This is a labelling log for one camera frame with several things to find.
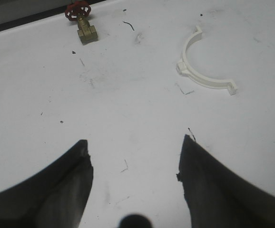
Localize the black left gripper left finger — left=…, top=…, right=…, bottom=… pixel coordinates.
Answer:
left=0, top=140, right=93, bottom=228

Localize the brass valve red handwheel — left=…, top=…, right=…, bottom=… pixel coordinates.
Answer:
left=65, top=0, right=98, bottom=45

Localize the white half pipe clamp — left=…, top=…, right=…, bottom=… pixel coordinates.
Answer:
left=176, top=25, right=238, bottom=95

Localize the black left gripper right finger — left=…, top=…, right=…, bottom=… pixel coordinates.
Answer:
left=177, top=135, right=275, bottom=228

